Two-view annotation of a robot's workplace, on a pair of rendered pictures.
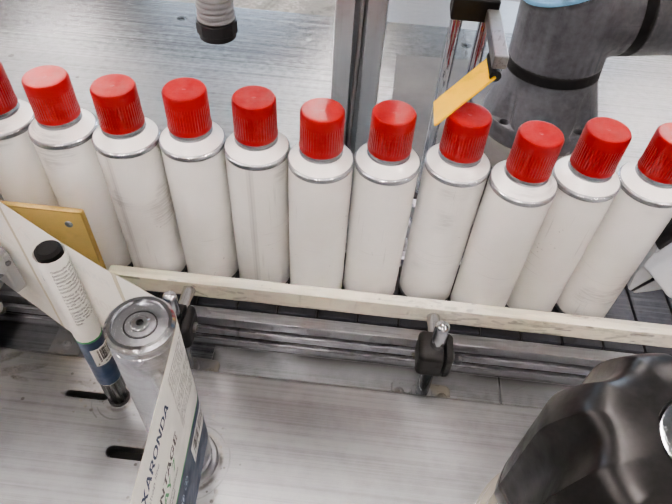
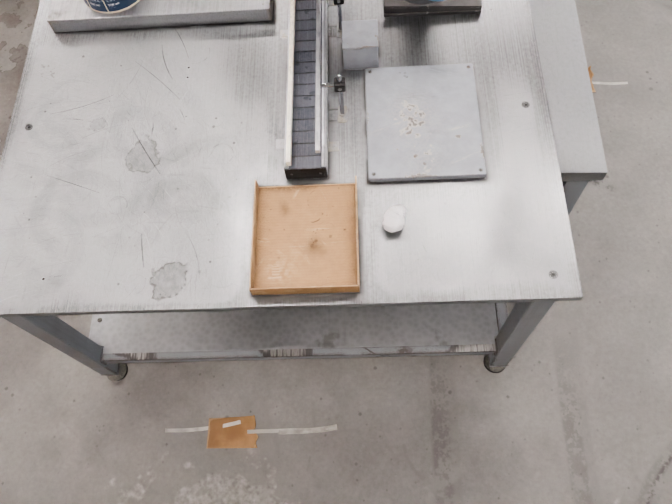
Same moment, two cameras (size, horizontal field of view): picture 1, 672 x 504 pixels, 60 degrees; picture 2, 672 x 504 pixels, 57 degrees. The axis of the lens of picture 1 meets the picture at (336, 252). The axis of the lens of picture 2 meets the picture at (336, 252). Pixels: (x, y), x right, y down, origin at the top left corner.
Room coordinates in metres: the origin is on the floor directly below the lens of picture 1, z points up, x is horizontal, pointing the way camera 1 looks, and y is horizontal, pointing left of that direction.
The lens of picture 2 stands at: (0.44, -1.72, 2.23)
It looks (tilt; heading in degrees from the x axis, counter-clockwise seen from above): 65 degrees down; 95
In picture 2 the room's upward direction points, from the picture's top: 9 degrees counter-clockwise
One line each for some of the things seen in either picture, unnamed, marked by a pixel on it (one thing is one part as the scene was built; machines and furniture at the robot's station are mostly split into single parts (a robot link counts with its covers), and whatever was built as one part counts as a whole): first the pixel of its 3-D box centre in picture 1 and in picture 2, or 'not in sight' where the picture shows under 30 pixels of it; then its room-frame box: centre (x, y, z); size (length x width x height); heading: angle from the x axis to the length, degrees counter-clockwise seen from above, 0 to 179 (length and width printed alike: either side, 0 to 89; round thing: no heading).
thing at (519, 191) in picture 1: (503, 232); not in sight; (0.34, -0.14, 0.98); 0.05 x 0.05 x 0.20
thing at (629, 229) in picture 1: (622, 232); not in sight; (0.35, -0.24, 0.98); 0.05 x 0.05 x 0.20
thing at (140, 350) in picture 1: (168, 403); not in sight; (0.17, 0.10, 0.97); 0.05 x 0.05 x 0.19
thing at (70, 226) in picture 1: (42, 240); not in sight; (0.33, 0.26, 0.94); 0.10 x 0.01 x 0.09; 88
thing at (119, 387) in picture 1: (89, 335); not in sight; (0.22, 0.17, 0.97); 0.02 x 0.02 x 0.19
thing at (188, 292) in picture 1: (186, 319); not in sight; (0.30, 0.13, 0.89); 0.06 x 0.03 x 0.12; 178
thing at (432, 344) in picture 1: (432, 363); not in sight; (0.27, -0.09, 0.89); 0.03 x 0.03 x 0.12; 88
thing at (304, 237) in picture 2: not in sight; (305, 234); (0.31, -1.04, 0.85); 0.30 x 0.26 x 0.04; 88
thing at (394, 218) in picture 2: not in sight; (395, 218); (0.54, -1.01, 0.85); 0.08 x 0.07 x 0.04; 34
